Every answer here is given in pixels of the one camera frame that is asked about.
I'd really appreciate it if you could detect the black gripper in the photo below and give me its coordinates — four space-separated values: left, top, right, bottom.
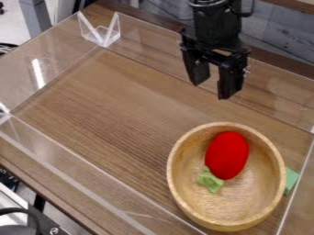
180 3 252 99

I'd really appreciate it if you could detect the red toy with green stem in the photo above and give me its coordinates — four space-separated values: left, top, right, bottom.
196 131 249 194

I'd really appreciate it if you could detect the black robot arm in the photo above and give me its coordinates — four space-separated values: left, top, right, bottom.
180 0 253 99

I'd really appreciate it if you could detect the brown wooden bowl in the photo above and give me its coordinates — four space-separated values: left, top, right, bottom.
167 122 285 232

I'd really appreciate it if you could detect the green flat block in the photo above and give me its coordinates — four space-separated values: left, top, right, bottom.
284 168 299 195

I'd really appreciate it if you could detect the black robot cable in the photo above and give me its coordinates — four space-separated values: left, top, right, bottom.
236 0 256 18

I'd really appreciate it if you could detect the clear acrylic tray enclosure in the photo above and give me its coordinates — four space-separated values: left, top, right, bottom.
0 7 314 235

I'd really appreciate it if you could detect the grey post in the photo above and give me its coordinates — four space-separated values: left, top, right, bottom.
18 0 52 38

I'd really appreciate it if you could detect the black cable at lower left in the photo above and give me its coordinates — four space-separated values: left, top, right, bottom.
0 207 41 235

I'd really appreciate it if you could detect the black metal bracket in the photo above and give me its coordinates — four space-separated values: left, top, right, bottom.
28 206 69 235

